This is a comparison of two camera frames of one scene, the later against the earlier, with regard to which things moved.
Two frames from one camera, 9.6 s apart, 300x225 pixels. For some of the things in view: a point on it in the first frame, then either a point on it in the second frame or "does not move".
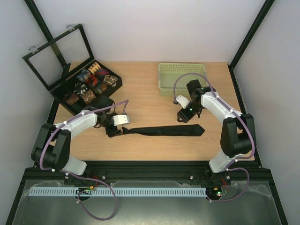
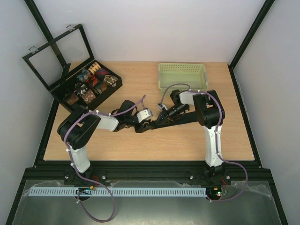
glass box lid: [56, 61] does not move
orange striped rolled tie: [92, 79] does not move
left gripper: [113, 132] -> [142, 128]
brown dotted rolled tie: [88, 96] does not move
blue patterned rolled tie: [83, 75] does not move
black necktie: [194, 130] -> [146, 124]
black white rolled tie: [80, 89] does not move
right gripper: [184, 115] -> [162, 116]
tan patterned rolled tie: [94, 67] does not move
